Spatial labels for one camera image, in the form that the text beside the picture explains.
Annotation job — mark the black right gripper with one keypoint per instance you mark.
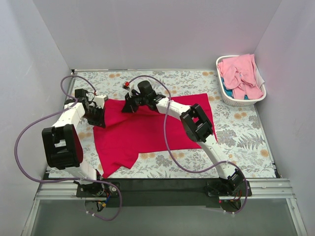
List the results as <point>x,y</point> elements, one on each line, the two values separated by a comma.
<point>134,100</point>

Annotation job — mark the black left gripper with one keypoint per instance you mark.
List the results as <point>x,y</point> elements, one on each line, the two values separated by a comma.
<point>96,116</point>

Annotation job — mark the red t shirt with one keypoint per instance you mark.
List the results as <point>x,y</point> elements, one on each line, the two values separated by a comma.
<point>126,135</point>

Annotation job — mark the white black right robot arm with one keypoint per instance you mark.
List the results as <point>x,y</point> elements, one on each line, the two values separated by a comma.
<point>197,127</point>

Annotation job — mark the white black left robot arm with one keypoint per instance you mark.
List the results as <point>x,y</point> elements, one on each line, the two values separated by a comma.
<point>62,145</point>

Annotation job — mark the blue garment in basket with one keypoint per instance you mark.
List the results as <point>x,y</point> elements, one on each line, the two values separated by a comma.
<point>228,92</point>

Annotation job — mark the white laundry basket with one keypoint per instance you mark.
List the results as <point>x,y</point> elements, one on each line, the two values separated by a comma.
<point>234,102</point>

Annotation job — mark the pink t shirt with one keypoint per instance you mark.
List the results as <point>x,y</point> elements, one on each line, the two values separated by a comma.
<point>239,74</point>

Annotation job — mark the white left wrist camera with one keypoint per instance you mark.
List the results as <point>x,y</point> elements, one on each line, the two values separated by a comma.
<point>100,100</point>

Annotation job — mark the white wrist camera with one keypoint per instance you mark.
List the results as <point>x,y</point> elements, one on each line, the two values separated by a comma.
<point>100,100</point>
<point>129,87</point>

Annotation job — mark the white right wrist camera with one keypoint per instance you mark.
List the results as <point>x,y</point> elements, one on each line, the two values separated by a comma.
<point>129,87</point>

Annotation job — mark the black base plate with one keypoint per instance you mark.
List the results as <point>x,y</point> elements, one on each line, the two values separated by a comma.
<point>155,192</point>

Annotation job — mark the aluminium frame rail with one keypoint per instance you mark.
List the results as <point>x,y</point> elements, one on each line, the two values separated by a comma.
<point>262,188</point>

